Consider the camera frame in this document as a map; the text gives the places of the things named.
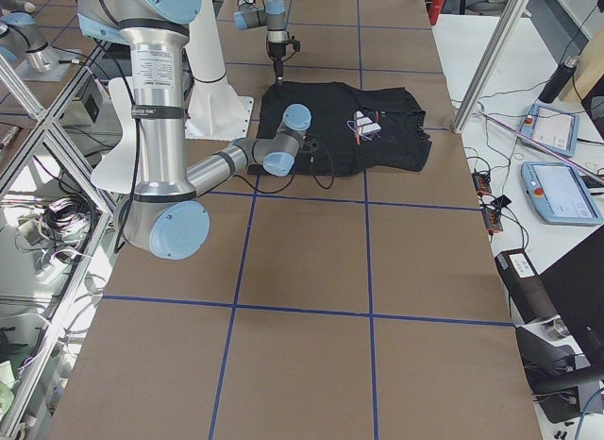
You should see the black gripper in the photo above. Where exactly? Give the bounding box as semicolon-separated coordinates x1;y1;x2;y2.
267;42;286;85

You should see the black graphic t-shirt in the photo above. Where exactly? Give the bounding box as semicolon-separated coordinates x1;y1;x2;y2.
256;82;431;177

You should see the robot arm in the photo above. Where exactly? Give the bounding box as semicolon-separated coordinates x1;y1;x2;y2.
233;0;291;84
77;0;311;260

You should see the red fire extinguisher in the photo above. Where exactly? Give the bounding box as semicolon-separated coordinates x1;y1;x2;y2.
428;0;445;25

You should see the white chair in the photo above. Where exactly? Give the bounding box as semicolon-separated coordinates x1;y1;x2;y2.
91;76;136;194

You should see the orange power strip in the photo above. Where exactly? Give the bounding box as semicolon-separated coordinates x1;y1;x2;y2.
471;171;503;236

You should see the black water bottle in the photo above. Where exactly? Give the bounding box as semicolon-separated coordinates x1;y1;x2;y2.
538;55;580;104

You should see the far teach pendant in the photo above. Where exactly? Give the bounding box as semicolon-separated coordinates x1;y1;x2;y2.
519;103;579;157

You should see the teach pendant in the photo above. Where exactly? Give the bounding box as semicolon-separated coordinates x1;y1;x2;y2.
520;161;603;226
519;103;579;157

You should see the near teach pendant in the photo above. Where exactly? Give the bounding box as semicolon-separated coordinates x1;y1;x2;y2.
520;161;603;226

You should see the dark brown box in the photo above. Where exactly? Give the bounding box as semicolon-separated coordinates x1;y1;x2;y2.
495;248;558;323

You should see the black monitor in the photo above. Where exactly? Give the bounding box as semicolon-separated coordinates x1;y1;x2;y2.
541;228;604;364

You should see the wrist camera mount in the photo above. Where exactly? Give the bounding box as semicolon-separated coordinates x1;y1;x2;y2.
286;35;301;59
299;135;319;155

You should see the aluminium cage frame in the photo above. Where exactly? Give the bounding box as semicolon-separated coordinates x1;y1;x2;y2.
0;33;143;440

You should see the aluminium frame post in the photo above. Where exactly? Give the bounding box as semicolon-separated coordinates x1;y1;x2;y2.
451;0;529;134

